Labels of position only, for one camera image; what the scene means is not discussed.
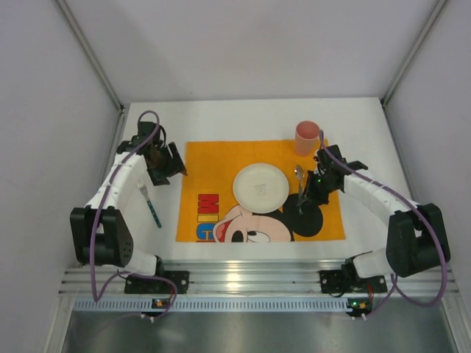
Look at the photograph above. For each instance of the spoon with green handle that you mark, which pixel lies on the spoon with green handle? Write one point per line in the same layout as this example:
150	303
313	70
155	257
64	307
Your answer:
300	187

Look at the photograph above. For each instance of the pink plastic cup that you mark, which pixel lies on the pink plastic cup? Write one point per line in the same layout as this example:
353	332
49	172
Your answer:
306	135

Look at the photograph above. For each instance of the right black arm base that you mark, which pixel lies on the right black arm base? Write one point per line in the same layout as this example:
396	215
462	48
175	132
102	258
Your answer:
338	282

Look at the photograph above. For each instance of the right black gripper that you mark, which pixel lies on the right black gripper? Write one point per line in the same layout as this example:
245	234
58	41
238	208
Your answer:
313	189

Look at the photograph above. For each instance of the perforated metal cable tray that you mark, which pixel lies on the perforated metal cable tray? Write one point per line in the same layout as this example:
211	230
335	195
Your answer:
215	305

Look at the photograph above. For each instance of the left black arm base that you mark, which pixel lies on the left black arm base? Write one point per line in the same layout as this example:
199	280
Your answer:
141	284

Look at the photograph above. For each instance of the orange Mickey Mouse placemat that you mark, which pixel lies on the orange Mickey Mouse placemat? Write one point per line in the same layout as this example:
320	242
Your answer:
210	212

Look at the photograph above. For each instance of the right aluminium corner post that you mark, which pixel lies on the right aluminium corner post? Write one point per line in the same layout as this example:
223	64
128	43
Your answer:
419	41

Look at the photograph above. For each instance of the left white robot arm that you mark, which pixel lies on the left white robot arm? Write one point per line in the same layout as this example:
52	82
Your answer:
106	231

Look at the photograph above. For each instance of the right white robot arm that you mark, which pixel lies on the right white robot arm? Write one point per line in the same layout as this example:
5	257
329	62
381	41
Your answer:
416	238

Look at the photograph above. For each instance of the aluminium mounting rail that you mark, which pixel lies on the aluminium mounting rail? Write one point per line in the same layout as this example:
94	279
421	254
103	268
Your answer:
245	278

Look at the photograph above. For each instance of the fork with green handle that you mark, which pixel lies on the fork with green handle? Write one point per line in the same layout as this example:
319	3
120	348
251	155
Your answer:
145	193

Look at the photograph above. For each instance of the cream white plate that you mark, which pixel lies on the cream white plate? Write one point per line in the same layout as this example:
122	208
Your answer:
261	188

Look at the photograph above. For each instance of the aluminium corner post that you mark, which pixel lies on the aluminium corner post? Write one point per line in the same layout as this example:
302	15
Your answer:
419	41
88	51

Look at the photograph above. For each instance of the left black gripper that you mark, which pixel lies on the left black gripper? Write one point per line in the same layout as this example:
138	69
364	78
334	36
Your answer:
166	166

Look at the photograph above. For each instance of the left aluminium corner post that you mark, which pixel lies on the left aluminium corner post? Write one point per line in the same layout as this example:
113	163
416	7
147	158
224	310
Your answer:
88	51

